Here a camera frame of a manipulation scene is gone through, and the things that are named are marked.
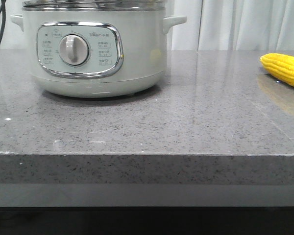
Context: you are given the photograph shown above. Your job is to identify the yellow toy corn cob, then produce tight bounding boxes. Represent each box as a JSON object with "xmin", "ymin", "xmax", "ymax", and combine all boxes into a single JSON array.
[{"xmin": 259, "ymin": 53, "xmax": 294, "ymax": 87}]

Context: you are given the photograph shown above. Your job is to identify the pale green electric cooking pot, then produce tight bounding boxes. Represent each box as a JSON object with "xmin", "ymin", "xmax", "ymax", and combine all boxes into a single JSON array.
[{"xmin": 10, "ymin": 6, "xmax": 187, "ymax": 98}]

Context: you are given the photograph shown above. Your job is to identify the white pleated curtain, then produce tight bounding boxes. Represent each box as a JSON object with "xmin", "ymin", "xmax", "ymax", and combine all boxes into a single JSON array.
[{"xmin": 0, "ymin": 0, "xmax": 294, "ymax": 51}]

